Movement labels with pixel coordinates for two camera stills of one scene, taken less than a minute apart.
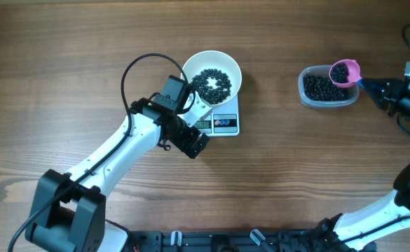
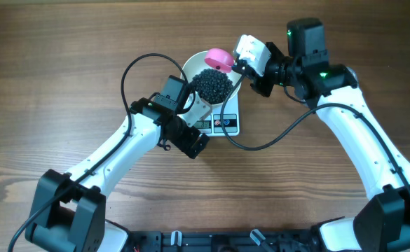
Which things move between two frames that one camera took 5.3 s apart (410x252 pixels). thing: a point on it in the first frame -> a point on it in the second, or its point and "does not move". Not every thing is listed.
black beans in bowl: (209, 94) does not move
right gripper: (395, 89) -> (258, 82)
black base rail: (236, 241) does not move
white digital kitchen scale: (223, 120) does not move
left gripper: (183, 145) does not move
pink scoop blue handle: (346, 73) -> (219, 59)
